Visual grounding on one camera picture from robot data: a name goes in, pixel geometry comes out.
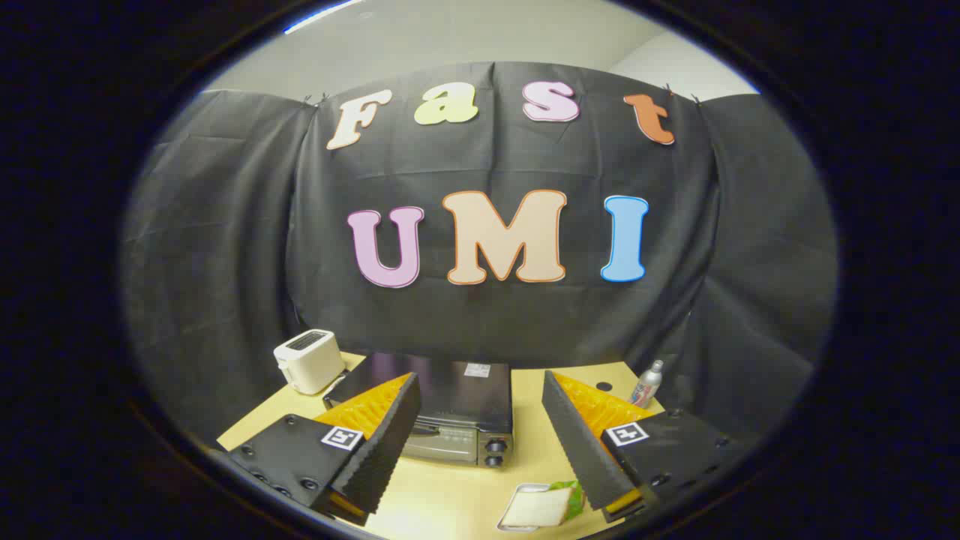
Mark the black backdrop cloth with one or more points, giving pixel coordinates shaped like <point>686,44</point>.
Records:
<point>495,322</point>

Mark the black toaster oven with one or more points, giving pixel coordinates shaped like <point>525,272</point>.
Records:
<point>465,390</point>

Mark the white bread lettuce sandwich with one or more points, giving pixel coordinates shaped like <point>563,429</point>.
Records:
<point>536,508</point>

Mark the silver printed bottle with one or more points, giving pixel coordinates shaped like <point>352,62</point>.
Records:
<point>646,384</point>

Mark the white rectangular tray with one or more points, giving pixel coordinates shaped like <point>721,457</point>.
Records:
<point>529,488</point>

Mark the white pop-up toaster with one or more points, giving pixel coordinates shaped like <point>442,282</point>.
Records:
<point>307,360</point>

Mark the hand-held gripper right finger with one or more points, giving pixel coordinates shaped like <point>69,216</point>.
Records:
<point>577,442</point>

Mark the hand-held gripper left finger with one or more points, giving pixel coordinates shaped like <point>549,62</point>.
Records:
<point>386,439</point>

